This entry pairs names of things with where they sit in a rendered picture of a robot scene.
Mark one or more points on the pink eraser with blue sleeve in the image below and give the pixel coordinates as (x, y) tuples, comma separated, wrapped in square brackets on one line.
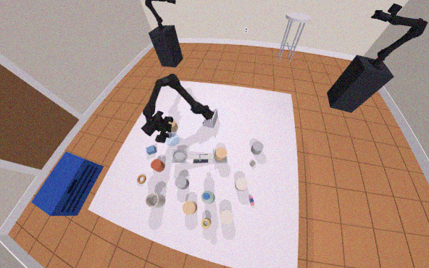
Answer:
[(251, 201)]

